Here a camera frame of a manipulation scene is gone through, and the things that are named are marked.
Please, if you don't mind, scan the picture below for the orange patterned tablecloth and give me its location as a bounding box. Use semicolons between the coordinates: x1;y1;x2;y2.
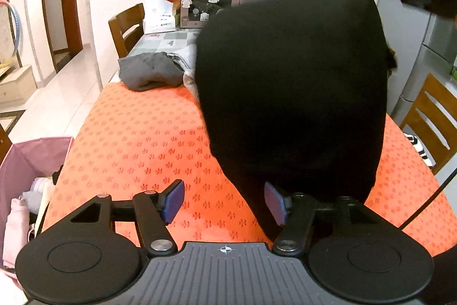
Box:
43;83;456;255

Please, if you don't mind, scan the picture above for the pink fabric laundry basket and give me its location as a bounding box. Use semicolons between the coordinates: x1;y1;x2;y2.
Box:
0;137;74;283

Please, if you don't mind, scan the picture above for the light grey crumpled garment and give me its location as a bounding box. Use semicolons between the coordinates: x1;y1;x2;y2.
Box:
168;44;199;101

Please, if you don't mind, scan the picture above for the black cable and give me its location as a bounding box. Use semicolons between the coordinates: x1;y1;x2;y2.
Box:
398;168;457;231

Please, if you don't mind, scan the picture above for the black white striped cloth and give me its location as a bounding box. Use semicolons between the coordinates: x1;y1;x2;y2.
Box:
404;133;434;169

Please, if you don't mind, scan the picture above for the dark grey folded garment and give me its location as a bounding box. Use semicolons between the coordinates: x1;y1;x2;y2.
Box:
119;52;184;92

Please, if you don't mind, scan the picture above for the wooden chair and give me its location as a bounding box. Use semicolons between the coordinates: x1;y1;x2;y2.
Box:
109;3;145;58
400;73;456;175

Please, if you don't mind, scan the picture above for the right wooden chair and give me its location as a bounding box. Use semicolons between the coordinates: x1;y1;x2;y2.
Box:
400;73;456;175

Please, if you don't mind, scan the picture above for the left wooden chair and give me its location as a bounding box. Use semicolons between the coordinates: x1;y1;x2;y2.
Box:
109;3;145;58

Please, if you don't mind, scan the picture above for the black garment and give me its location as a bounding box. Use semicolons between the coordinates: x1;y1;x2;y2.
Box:
195;0;395;240

